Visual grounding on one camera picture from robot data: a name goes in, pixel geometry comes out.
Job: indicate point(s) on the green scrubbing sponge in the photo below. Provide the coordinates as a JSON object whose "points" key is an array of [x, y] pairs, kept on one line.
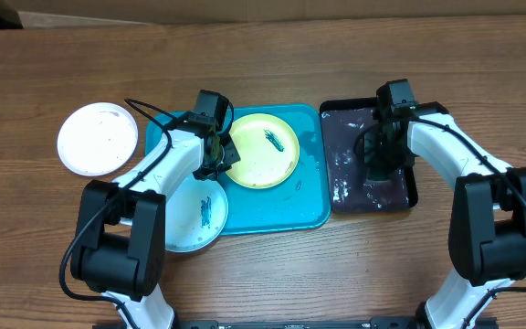
{"points": [[377, 176]]}

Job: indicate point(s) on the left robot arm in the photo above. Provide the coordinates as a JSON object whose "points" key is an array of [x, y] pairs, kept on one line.
{"points": [[117, 254]]}

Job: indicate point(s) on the light blue plate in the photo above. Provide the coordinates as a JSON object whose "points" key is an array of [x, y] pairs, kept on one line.
{"points": [[195, 215]]}

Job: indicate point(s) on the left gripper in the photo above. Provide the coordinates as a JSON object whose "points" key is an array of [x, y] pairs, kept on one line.
{"points": [[232, 155]]}

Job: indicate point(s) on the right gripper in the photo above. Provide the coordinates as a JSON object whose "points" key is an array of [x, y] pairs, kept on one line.
{"points": [[374, 163]]}

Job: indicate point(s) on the yellow-rimmed plate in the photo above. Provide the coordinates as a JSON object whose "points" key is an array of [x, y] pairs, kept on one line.
{"points": [[269, 151]]}

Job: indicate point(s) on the cardboard backdrop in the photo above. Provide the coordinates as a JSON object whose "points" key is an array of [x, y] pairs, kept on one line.
{"points": [[247, 11]]}

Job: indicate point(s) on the white plate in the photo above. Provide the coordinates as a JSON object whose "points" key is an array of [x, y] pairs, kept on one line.
{"points": [[97, 139]]}

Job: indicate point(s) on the teal plastic tray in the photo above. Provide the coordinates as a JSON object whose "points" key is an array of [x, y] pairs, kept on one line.
{"points": [[301, 201]]}

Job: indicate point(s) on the black plastic tray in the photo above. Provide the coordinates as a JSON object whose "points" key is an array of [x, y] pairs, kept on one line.
{"points": [[350, 191]]}

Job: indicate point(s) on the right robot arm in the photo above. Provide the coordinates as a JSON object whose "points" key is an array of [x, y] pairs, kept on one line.
{"points": [[487, 230]]}

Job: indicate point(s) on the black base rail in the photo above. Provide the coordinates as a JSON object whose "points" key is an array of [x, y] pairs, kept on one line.
{"points": [[374, 323]]}

